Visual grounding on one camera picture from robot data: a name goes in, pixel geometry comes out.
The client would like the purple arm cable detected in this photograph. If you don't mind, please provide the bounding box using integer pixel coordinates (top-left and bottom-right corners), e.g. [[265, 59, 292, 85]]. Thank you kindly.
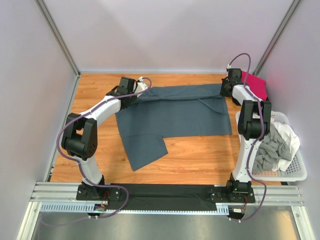
[[39, 77, 153, 227], [226, 52, 268, 224]]

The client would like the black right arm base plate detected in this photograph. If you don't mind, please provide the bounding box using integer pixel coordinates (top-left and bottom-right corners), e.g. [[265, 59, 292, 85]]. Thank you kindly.
[[204, 185, 256, 204]]

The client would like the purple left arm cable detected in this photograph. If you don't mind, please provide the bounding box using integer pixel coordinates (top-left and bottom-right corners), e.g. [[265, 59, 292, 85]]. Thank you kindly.
[[39, 77, 153, 227]]

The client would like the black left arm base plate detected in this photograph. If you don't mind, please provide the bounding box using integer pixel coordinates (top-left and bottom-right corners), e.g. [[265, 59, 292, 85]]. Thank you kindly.
[[76, 184, 127, 201]]

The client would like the grey slotted cable duct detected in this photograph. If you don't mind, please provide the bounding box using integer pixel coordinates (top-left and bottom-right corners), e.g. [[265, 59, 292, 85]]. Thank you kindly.
[[39, 202, 229, 216]]

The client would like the blue-grey t-shirt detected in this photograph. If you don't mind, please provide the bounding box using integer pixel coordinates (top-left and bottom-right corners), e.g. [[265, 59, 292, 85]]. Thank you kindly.
[[115, 84, 232, 171]]

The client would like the white t-shirt in basket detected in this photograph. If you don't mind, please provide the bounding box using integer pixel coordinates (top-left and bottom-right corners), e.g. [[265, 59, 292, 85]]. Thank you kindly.
[[272, 121, 301, 172]]

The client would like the aluminium corner post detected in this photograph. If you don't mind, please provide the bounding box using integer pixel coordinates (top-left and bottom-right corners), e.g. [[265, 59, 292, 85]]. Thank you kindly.
[[253, 0, 303, 76], [35, 0, 81, 77]]

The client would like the folded black t-shirt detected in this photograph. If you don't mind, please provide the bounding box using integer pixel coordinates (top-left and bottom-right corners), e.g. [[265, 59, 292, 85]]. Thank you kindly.
[[231, 97, 270, 106]]

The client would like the folded pink t-shirt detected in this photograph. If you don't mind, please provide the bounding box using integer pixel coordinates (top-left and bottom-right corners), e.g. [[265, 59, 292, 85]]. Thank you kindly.
[[241, 70, 268, 101]]

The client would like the right aluminium corner post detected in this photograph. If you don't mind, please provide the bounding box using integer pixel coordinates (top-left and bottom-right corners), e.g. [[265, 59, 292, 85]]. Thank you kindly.
[[253, 0, 303, 76]]

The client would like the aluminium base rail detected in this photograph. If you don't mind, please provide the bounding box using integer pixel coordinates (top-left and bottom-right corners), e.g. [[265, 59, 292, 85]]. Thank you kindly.
[[30, 182, 304, 206]]

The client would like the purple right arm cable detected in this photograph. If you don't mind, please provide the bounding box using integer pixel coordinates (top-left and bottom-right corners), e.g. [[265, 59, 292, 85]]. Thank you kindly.
[[226, 52, 268, 224]]

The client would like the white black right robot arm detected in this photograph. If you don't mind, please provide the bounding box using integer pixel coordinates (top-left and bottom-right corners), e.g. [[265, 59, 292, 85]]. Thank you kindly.
[[220, 65, 272, 202]]

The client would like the grey t-shirt in basket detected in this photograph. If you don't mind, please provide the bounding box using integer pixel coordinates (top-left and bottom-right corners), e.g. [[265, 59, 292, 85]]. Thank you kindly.
[[252, 124, 292, 174]]

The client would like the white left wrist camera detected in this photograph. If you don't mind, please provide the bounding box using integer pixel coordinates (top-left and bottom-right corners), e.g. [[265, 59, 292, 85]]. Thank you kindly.
[[134, 76, 149, 94]]

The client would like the left aluminium corner post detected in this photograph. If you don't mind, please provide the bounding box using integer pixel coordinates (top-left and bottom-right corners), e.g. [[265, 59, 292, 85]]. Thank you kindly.
[[35, 0, 81, 77]]

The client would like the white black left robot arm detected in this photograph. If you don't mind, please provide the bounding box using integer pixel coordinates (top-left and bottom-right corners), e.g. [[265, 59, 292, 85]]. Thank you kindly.
[[56, 76, 152, 201]]

